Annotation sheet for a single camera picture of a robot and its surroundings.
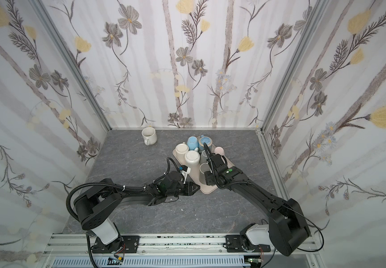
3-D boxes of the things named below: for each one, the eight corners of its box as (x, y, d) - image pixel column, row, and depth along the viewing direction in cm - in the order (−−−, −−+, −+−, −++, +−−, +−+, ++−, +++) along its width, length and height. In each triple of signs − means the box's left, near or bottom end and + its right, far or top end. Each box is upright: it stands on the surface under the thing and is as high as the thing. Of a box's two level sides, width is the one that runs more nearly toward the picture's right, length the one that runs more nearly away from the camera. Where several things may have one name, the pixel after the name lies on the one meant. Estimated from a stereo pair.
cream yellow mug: (142, 148, 111) (139, 140, 105) (145, 134, 119) (143, 126, 113) (155, 148, 111) (153, 140, 105) (158, 134, 119) (156, 127, 113)
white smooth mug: (175, 165, 104) (174, 158, 97) (177, 149, 112) (175, 142, 105) (188, 165, 104) (187, 158, 97) (188, 150, 112) (188, 142, 105)
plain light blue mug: (189, 156, 108) (189, 146, 100) (187, 147, 113) (186, 137, 105) (199, 154, 109) (199, 143, 101) (196, 145, 114) (196, 135, 106)
